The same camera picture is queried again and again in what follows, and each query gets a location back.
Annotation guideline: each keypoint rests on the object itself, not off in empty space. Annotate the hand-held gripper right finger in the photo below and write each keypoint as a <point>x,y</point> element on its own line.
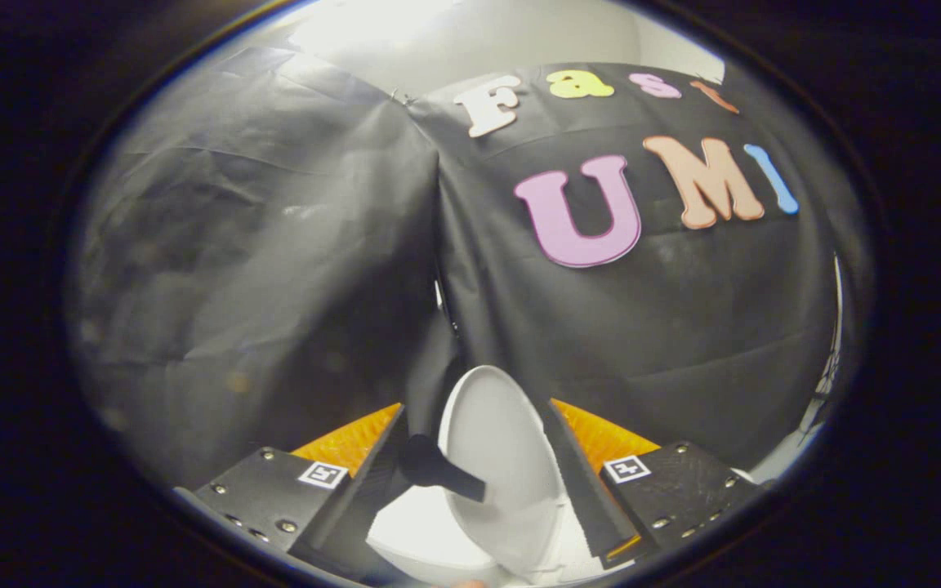
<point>589,506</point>

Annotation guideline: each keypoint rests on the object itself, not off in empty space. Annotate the black backdrop cloth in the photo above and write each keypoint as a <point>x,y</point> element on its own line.
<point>258,269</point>
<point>683,310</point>

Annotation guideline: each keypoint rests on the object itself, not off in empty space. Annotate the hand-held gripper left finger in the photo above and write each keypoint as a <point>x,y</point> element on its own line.
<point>356,506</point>

